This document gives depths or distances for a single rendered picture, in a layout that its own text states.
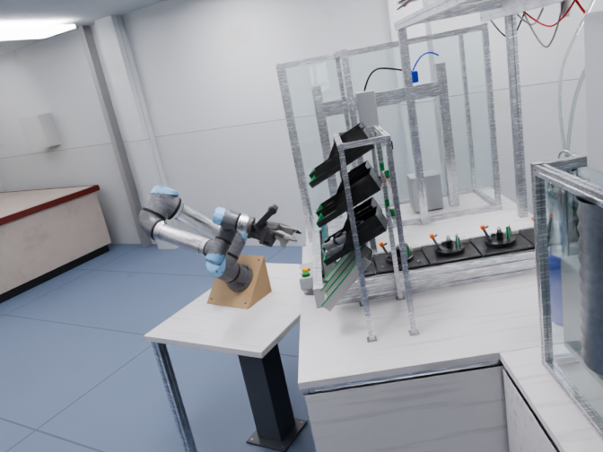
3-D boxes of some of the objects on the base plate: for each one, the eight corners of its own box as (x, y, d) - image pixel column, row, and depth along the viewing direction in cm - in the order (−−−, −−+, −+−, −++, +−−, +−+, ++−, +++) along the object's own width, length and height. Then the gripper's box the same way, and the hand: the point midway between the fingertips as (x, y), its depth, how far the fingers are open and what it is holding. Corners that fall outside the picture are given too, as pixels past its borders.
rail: (317, 308, 244) (312, 287, 241) (314, 246, 329) (311, 230, 326) (328, 307, 244) (324, 285, 240) (323, 245, 329) (320, 229, 325)
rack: (367, 343, 207) (335, 145, 184) (359, 302, 242) (330, 133, 219) (420, 334, 205) (393, 134, 182) (404, 295, 240) (380, 124, 217)
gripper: (251, 230, 221) (299, 245, 219) (241, 242, 207) (292, 257, 205) (256, 212, 217) (303, 226, 216) (246, 222, 204) (297, 239, 202)
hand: (297, 234), depth 209 cm, fingers open, 8 cm apart
